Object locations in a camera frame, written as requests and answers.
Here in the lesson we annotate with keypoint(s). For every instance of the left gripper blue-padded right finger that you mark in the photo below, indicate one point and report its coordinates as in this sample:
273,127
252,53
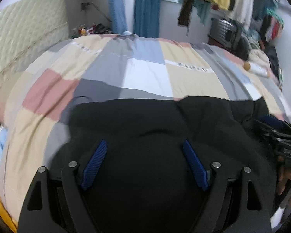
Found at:
247,220

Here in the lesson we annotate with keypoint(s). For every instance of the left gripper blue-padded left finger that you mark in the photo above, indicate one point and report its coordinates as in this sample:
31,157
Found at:
53,201

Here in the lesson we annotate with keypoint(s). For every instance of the black puffer jacket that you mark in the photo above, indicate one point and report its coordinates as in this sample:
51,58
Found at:
144,183

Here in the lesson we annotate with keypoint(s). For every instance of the pile of clothes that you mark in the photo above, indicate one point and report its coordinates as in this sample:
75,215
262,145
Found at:
251,47

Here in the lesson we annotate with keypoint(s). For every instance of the yellow garment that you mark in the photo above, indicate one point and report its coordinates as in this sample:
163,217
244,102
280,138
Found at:
7,219

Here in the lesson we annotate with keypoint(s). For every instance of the white bottle with wooden cap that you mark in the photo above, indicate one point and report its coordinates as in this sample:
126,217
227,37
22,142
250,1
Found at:
255,69

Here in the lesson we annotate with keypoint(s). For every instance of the pastel patchwork quilt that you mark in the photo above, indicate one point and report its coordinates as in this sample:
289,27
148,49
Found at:
35,103

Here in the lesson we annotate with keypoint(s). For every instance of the teal clip hanger with socks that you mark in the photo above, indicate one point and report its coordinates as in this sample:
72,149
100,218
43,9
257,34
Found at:
272,25

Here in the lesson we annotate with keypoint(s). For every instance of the grey ribbed suitcase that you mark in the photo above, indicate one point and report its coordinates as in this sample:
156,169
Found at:
226,33

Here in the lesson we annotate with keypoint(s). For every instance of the white hoodie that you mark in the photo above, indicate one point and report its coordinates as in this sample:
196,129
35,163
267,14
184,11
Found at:
242,13

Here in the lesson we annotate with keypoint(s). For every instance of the teal hanging shirt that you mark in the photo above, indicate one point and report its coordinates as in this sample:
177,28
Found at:
202,10

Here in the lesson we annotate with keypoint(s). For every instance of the cream quilted headboard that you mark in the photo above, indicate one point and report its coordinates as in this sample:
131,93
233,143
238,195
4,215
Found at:
27,29

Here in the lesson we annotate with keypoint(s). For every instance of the bedside clutter of small bottles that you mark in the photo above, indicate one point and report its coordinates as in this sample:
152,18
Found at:
93,29

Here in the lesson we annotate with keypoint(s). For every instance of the blue covered chair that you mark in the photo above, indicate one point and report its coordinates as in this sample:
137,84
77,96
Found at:
118,18

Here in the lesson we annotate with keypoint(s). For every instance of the blue curtain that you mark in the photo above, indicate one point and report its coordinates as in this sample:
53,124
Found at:
146,18

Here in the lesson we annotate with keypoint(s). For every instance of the black wall charger with cable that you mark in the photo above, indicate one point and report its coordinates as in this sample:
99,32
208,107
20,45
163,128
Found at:
85,5

